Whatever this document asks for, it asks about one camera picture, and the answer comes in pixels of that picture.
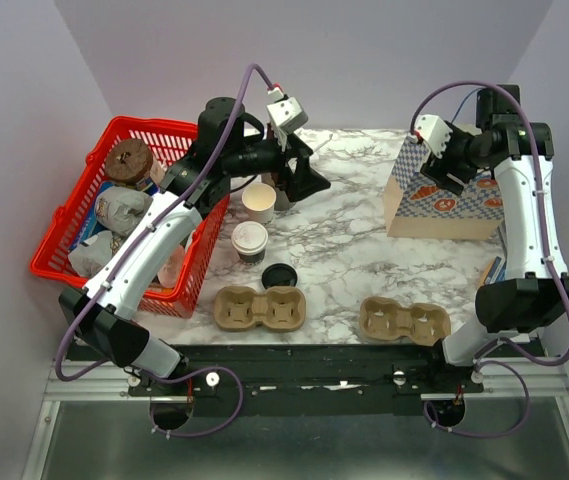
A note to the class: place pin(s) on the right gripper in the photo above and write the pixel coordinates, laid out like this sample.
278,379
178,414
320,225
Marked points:
437,168

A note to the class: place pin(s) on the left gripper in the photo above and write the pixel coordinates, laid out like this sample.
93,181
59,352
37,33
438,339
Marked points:
304,180

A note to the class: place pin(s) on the blue checkered paper bag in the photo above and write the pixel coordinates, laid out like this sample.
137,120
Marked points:
414,207

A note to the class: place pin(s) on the white plastic cup lid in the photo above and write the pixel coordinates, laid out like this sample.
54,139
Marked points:
249,237

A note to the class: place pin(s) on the black plastic cup lid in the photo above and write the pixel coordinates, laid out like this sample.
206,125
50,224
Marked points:
279,274

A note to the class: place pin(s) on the black paper coffee cup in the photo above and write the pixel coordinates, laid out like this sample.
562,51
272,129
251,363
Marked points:
254,256

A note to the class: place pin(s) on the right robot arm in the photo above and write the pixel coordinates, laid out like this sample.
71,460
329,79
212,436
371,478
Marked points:
518,153

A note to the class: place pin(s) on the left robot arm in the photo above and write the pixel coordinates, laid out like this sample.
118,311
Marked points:
230,143

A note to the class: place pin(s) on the grey straw holder cup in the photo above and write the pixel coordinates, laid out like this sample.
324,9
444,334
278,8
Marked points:
282,203

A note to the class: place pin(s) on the cardboard cup carrier tray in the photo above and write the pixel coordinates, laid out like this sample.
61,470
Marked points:
278,309

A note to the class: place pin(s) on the red blue drink can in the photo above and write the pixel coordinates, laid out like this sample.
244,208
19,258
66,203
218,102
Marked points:
152,175

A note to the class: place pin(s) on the black ice cream tub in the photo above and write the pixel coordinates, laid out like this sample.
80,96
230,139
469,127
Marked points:
169,273

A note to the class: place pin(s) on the brown round bread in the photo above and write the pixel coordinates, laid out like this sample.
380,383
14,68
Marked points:
129,164

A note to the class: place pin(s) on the red plastic basket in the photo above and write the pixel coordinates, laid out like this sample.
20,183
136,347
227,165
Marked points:
74,221

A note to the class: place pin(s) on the grey paper food bag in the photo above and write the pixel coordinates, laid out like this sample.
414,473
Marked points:
120,209

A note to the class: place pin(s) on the white printed food bag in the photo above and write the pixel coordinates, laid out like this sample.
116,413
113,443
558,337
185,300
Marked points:
94,253

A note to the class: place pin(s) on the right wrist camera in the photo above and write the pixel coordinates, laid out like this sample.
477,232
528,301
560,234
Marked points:
434,132

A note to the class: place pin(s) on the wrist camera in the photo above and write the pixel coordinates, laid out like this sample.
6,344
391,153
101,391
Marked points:
434,132
287,115

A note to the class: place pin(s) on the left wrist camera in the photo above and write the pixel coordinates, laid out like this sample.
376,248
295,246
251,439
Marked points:
287,115

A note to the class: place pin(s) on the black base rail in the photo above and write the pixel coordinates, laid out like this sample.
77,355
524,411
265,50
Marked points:
295,380

